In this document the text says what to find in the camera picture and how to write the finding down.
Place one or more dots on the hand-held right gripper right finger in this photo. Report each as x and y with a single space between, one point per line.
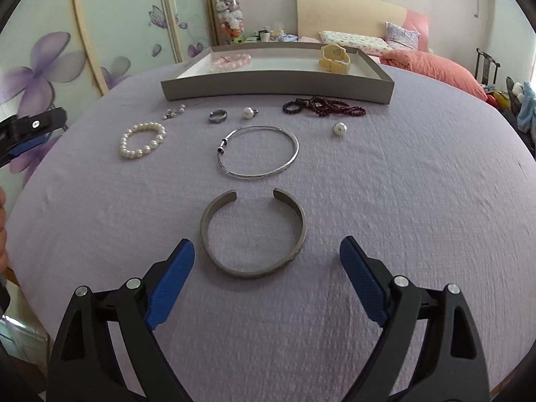
360 280

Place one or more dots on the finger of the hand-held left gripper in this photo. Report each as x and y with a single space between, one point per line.
5 161
42 123

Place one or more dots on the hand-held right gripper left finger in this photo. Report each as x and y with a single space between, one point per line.
176 280

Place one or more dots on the thin silver bangle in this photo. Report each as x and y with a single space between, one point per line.
222 148

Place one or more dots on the pearl pendant with clasp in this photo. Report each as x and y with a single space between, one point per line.
248 113

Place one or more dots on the grey cardboard tray box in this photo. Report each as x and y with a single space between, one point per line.
272 90

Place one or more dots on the person's left hand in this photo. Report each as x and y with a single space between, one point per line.
3 234

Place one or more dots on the purple textured blanket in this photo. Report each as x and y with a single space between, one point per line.
398 217

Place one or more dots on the floral sliding wardrobe doors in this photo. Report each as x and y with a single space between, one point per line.
117 16

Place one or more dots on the round white pearl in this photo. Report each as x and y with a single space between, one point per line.
339 129

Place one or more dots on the cream wrist watch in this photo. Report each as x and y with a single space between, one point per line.
335 65

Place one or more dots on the clear cylinder of plush toys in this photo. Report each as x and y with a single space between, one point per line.
229 8

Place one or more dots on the folded pink quilt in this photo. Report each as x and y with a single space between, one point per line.
435 69

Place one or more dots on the printed white pillow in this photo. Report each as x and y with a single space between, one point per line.
356 42

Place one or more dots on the white and dark cup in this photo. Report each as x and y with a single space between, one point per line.
264 36

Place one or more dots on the pile of colourful toys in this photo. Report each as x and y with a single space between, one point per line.
519 100

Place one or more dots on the purple patterned pillow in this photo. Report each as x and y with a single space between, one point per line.
402 35

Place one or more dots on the dark wooden chair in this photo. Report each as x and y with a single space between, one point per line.
488 67

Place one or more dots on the cream and pink headboard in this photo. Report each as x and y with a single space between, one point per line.
343 12

